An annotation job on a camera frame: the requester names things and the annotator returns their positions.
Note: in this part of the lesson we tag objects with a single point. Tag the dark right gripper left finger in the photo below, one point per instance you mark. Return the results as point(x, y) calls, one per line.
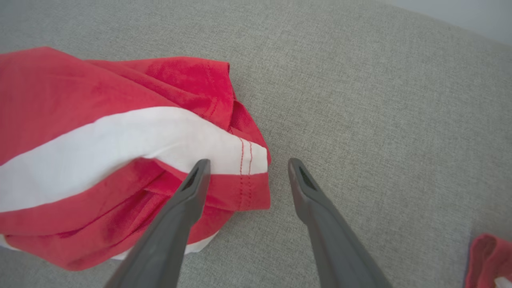
point(168, 240)

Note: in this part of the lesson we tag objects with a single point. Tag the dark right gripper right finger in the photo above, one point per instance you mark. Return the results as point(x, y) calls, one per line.
point(336, 248)

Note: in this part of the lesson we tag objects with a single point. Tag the red white Bulls shorts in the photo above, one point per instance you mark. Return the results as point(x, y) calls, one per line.
point(80, 100)

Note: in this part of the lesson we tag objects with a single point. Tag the red white Bulls jersey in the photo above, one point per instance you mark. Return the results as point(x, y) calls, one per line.
point(486, 260)

